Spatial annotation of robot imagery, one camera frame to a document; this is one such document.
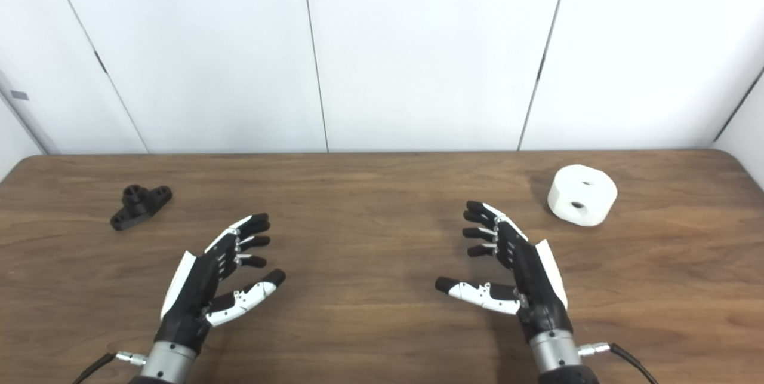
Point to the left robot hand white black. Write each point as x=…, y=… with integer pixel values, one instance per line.
x=197, y=288

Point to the black flanged holder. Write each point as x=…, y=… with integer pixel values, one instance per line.
x=138, y=205

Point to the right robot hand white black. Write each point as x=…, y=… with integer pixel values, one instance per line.
x=537, y=288

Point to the round white piece with holes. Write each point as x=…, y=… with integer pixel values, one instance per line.
x=597, y=202

